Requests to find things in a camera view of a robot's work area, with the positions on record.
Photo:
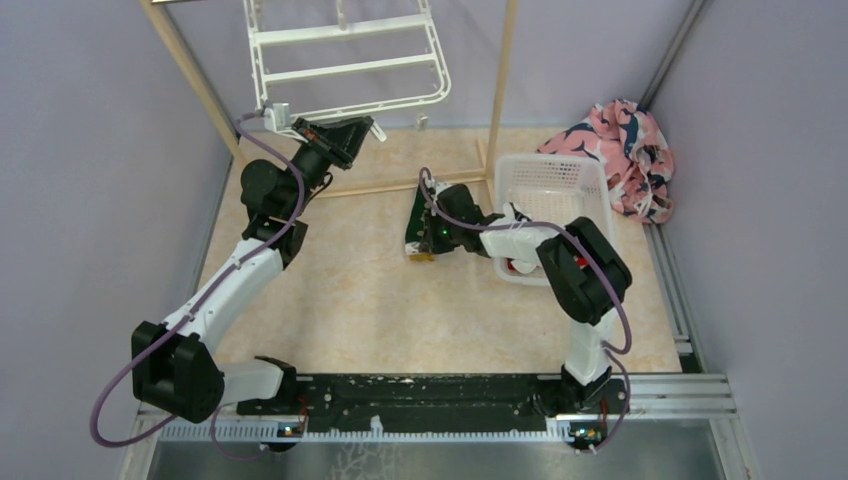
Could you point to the red sock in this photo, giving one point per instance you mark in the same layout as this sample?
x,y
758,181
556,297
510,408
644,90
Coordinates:
x,y
526,267

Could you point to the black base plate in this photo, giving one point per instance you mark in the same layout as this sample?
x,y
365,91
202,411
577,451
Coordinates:
x,y
427,404

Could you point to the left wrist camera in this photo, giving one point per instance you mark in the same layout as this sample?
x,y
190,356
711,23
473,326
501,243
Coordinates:
x,y
276,117

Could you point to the white plastic clip hanger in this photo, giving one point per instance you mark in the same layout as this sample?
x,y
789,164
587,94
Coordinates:
x,y
334,60

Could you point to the green dotted sock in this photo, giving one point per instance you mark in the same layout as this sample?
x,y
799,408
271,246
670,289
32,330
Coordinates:
x,y
416,246

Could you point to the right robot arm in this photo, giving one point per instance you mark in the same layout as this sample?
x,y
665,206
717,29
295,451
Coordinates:
x,y
586,275

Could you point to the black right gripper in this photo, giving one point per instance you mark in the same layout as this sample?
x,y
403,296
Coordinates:
x,y
437,246

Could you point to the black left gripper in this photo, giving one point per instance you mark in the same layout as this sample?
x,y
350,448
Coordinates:
x,y
338,143

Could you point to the white plastic laundry basket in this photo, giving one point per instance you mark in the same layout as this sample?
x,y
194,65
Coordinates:
x,y
554,188

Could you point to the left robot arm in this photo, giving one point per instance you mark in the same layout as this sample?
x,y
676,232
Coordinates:
x,y
173,365

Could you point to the pink patterned cloth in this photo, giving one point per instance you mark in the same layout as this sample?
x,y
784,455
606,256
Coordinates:
x,y
637,159

